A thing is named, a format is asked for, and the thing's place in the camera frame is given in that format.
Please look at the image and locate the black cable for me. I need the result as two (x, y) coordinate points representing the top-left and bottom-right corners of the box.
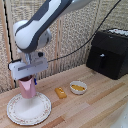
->
(46, 0), (123, 63)

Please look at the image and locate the black box appliance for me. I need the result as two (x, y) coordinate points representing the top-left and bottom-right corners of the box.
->
(85, 28), (128, 81)

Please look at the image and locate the orange rectangular block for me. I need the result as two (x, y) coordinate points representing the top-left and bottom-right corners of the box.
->
(54, 86), (68, 100)

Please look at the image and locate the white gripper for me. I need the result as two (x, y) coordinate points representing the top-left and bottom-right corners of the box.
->
(8, 52), (49, 86)

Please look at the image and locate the pink mug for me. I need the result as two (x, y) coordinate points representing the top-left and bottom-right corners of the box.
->
(17, 75), (36, 99)

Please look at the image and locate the white floral rimmed plate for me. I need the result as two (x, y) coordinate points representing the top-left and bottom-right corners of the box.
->
(6, 90), (53, 126)

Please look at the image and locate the white bowl with yellow food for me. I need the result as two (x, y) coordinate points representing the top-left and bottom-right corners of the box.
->
(69, 80), (88, 96)

